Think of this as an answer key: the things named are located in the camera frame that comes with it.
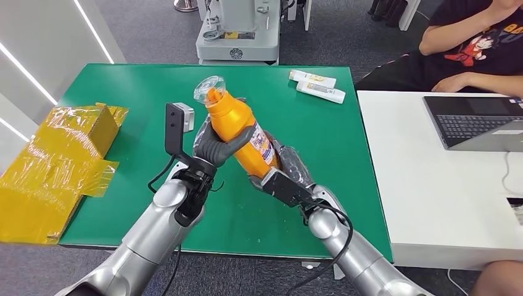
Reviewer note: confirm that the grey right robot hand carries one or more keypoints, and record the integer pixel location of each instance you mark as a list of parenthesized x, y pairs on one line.
[(292, 161)]

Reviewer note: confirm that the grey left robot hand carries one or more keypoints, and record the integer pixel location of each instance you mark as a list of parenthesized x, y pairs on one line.
[(212, 149)]

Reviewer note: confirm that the orange bottle with clear cap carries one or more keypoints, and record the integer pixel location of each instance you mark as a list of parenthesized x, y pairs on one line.
[(235, 118)]

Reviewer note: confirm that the person's right forearm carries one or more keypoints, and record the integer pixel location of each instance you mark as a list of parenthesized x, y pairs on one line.
[(453, 30)]

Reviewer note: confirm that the person's left forearm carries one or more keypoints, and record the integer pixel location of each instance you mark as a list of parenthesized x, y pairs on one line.
[(498, 83)]

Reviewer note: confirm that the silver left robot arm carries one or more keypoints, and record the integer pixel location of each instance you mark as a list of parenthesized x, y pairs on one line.
[(151, 241)]

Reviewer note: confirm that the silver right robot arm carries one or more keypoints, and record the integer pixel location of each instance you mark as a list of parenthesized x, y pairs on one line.
[(359, 261)]

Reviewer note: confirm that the white tube with yellow print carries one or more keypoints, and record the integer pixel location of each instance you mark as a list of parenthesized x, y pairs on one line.
[(322, 92), (312, 78)]

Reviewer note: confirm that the white table foot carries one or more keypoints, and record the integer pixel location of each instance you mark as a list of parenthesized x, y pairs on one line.
[(310, 265)]

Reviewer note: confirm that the grey machine base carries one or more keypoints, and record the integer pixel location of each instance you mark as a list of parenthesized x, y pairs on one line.
[(237, 45)]

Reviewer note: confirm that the chrome stand base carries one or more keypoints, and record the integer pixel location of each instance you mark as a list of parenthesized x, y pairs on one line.
[(184, 5)]

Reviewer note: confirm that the white cabinet panel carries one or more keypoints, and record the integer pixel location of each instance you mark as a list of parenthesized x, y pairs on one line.
[(300, 12)]

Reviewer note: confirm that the yellow tape-wrapped cardboard box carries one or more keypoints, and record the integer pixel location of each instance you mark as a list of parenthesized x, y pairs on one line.
[(53, 175)]

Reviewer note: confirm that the dark grey laptop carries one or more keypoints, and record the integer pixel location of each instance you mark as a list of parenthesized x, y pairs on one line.
[(461, 122)]

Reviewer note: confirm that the person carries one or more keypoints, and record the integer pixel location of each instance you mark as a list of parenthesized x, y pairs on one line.
[(490, 45)]

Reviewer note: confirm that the black bordered device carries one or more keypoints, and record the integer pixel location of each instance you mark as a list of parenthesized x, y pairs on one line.
[(517, 210)]

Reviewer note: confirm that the person's knee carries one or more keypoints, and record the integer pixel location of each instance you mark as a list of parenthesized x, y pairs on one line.
[(500, 280)]

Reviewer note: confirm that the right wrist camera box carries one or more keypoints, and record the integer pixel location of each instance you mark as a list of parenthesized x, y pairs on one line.
[(286, 188)]

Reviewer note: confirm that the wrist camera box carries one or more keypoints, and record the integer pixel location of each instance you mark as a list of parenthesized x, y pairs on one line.
[(286, 188), (175, 126)]

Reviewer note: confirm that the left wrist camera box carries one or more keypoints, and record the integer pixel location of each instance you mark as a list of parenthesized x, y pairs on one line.
[(175, 126)]

